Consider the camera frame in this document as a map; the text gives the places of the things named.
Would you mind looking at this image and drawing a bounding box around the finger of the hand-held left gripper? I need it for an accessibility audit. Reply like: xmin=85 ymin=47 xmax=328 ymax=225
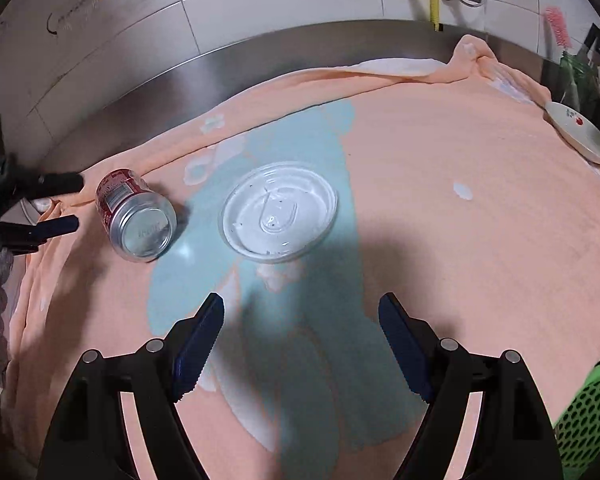
xmin=12 ymin=172 xmax=85 ymax=196
xmin=0 ymin=215 xmax=79 ymax=252

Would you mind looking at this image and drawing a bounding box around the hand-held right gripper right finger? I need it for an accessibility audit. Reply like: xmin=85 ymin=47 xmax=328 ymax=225
xmin=378 ymin=291 xmax=566 ymax=480

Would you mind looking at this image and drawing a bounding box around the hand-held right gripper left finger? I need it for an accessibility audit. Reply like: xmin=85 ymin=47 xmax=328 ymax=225
xmin=35 ymin=291 xmax=226 ymax=480

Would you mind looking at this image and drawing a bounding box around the red cola can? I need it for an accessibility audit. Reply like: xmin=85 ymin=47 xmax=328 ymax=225
xmin=95 ymin=169 xmax=178 ymax=262

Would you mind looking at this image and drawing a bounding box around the clear plastic lid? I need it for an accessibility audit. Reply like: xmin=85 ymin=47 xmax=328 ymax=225
xmin=219 ymin=161 xmax=339 ymax=264

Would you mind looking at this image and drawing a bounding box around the green round basket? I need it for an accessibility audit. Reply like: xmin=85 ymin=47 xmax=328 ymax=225
xmin=552 ymin=362 xmax=600 ymax=480

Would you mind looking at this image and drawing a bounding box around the peach printed blanket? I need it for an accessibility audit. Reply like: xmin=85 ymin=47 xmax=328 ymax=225
xmin=2 ymin=34 xmax=600 ymax=480

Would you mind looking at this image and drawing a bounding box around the glass jar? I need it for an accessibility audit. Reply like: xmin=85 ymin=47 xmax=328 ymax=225
xmin=560 ymin=52 xmax=598 ymax=111

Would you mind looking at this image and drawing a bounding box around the pink bottle brush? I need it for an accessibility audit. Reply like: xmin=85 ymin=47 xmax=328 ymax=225
xmin=544 ymin=6 xmax=573 ymax=53

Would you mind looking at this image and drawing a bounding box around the black handled knife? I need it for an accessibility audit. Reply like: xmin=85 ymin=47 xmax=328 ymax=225
xmin=577 ymin=24 xmax=600 ymax=61

